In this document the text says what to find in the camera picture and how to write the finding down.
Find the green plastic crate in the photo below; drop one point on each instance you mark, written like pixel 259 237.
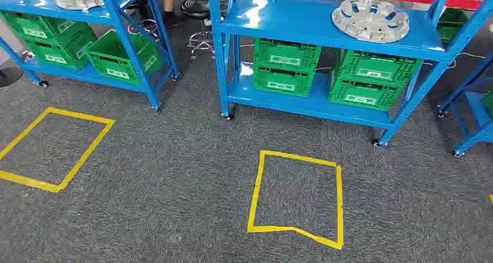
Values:
pixel 450 26
pixel 108 64
pixel 362 95
pixel 57 53
pixel 30 26
pixel 285 55
pixel 373 70
pixel 489 103
pixel 281 84

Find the yellow floor tape square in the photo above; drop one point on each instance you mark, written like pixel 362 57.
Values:
pixel 81 116
pixel 339 199

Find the black swivel stool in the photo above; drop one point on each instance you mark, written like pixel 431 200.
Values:
pixel 196 7
pixel 136 3

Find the black round floor base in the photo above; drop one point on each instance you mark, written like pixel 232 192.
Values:
pixel 9 76

